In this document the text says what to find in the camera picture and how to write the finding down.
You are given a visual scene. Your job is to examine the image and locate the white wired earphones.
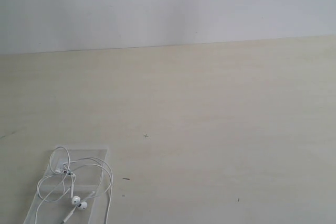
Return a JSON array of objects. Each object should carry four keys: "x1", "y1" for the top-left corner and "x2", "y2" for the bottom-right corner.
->
[{"x1": 34, "y1": 145, "x2": 114, "y2": 224}]

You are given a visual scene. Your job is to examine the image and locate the clear plastic case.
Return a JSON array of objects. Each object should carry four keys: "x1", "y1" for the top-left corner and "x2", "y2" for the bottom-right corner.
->
[{"x1": 23, "y1": 148, "x2": 109, "y2": 224}]

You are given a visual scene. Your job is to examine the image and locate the white label in case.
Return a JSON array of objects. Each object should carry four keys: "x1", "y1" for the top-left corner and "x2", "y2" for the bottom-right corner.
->
[{"x1": 54, "y1": 158, "x2": 69, "y2": 174}]

